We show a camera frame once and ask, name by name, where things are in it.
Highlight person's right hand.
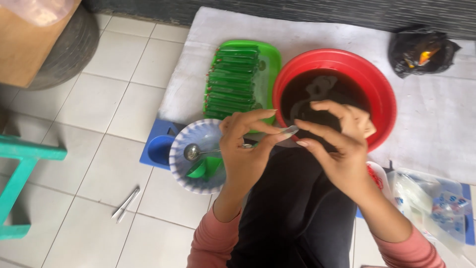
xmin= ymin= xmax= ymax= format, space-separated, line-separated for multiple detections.
xmin=294 ymin=100 xmax=377 ymax=204

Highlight person's left hand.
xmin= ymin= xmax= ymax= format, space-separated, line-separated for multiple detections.
xmin=219 ymin=109 xmax=294 ymax=203

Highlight small clear plastic bag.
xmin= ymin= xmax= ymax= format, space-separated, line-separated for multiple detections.
xmin=260 ymin=125 xmax=300 ymax=148

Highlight green plastic funnel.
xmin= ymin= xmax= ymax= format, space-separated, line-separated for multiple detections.
xmin=185 ymin=156 xmax=224 ymax=182

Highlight red rubber bands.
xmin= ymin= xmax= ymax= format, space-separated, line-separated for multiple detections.
xmin=366 ymin=163 xmax=385 ymax=191

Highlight metal ladle spoon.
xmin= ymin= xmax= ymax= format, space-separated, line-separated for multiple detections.
xmin=184 ymin=143 xmax=256 ymax=162

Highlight blue white striped bowl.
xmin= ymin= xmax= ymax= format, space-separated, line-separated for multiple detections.
xmin=169 ymin=119 xmax=228 ymax=195

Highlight red plastic basin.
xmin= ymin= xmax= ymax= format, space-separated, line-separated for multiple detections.
xmin=272 ymin=48 xmax=397 ymax=153

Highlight row of green filled packets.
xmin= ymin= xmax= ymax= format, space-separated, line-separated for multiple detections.
xmin=204 ymin=45 xmax=260 ymax=120

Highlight dark brown liquid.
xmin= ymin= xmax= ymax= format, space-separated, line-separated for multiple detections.
xmin=280 ymin=68 xmax=372 ymax=153

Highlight white floor mat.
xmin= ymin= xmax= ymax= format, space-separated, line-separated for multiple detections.
xmin=158 ymin=6 xmax=476 ymax=185

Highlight pack of clear plastic bags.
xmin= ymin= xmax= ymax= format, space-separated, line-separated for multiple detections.
xmin=387 ymin=167 xmax=474 ymax=255

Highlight green plastic tray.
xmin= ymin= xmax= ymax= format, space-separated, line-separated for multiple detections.
xmin=203 ymin=40 xmax=282 ymax=134

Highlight metal tongs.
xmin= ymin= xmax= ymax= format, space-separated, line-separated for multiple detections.
xmin=111 ymin=187 xmax=141 ymax=224

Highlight black plastic bag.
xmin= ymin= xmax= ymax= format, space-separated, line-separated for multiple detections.
xmin=388 ymin=25 xmax=462 ymax=79

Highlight grey rubber tire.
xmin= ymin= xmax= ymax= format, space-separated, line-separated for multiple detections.
xmin=28 ymin=5 xmax=100 ymax=91

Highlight teal wooden stool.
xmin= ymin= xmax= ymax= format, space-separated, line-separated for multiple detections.
xmin=0 ymin=134 xmax=68 ymax=240

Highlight brown cardboard box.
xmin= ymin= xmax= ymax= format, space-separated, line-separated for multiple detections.
xmin=0 ymin=0 xmax=83 ymax=89

